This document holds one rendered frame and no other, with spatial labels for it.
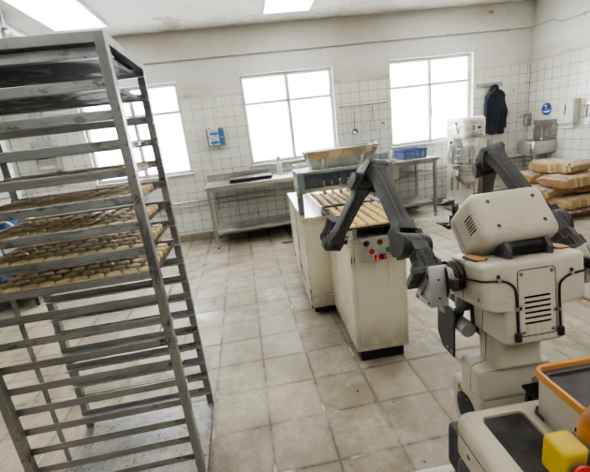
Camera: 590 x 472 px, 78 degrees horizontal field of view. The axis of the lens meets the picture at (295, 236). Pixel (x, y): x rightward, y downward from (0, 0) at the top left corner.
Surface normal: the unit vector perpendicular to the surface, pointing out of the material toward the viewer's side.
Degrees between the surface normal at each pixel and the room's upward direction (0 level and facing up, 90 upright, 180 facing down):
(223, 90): 90
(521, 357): 82
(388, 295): 90
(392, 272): 90
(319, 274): 90
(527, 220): 48
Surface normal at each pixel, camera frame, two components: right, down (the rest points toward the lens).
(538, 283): 0.09, 0.12
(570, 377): -0.11, -0.96
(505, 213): 0.00, -0.45
